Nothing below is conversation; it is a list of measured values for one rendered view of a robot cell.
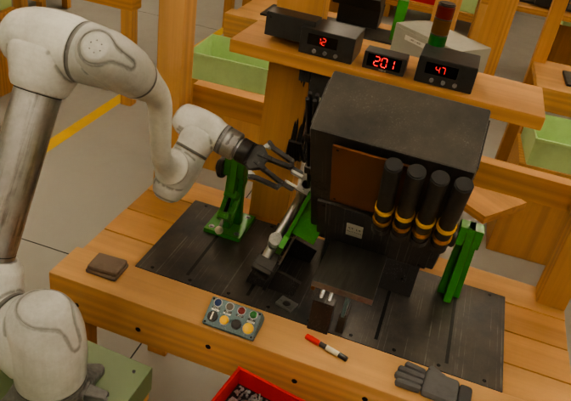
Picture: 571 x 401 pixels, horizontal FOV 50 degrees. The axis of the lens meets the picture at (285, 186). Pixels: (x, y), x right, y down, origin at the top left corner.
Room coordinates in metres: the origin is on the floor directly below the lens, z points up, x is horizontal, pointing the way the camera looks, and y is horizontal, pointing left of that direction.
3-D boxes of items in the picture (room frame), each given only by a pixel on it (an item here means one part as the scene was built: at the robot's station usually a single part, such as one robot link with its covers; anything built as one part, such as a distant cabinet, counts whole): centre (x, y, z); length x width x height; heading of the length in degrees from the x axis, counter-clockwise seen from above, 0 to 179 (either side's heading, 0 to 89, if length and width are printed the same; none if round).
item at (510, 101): (1.75, -0.24, 1.52); 0.90 x 0.25 x 0.04; 76
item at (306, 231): (1.46, -0.09, 1.17); 0.13 x 0.12 x 0.20; 76
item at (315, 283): (1.38, -0.23, 1.11); 0.39 x 0.16 x 0.03; 166
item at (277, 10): (1.78, 0.06, 1.59); 0.15 x 0.07 x 0.07; 76
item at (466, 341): (1.50, -0.17, 0.89); 1.10 x 0.42 x 0.02; 76
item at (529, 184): (1.86, -0.26, 1.23); 1.30 x 0.05 x 0.09; 76
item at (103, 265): (1.39, 0.48, 0.91); 0.10 x 0.08 x 0.03; 78
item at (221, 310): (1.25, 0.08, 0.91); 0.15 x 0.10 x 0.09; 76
